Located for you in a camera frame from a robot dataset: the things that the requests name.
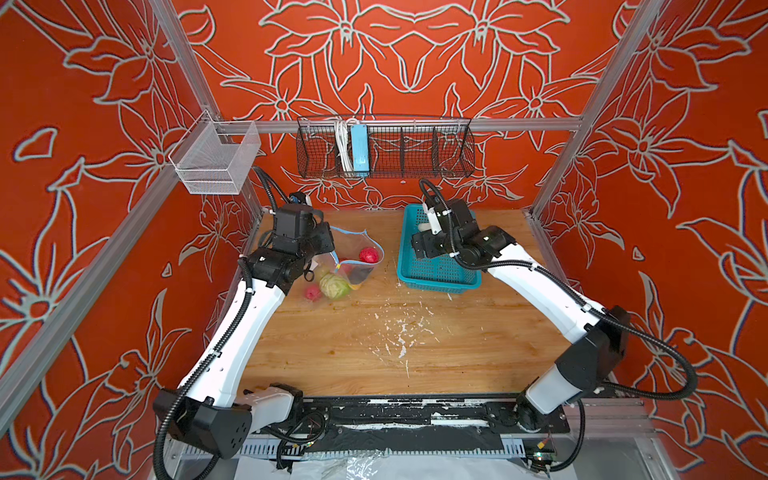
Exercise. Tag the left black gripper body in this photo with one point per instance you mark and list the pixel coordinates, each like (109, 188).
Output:
(320, 242)

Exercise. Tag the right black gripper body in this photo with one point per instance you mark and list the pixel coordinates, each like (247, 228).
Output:
(433, 243)

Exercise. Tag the clear zip top bag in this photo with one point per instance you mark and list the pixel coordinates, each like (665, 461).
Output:
(344, 260)

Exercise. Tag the green cabbage toy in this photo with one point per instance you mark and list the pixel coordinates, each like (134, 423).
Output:
(334, 287)

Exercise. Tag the red strawberry toy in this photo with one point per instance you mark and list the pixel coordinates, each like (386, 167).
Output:
(369, 255)

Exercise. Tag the red apple toy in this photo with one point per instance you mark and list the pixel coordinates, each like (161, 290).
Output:
(313, 293)

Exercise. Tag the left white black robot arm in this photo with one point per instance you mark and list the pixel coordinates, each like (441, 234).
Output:
(207, 410)

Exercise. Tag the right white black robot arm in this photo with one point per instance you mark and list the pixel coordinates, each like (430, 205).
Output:
(597, 336)

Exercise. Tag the teal plastic basket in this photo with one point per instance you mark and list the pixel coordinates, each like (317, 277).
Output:
(440, 274)

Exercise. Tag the light blue box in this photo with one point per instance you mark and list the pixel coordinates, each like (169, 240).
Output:
(360, 149)

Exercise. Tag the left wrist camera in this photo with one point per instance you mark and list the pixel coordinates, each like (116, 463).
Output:
(294, 223)

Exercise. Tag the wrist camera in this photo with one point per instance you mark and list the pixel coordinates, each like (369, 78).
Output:
(294, 223)
(444, 219)

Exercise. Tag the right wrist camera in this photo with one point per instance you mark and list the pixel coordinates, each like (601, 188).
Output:
(444, 219)

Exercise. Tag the black wire wall basket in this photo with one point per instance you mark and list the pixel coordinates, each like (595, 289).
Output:
(400, 147)

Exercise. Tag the clear acrylic wall bin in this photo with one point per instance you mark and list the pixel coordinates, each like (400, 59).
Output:
(215, 157)

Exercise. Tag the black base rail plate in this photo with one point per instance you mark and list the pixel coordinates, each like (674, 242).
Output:
(448, 423)

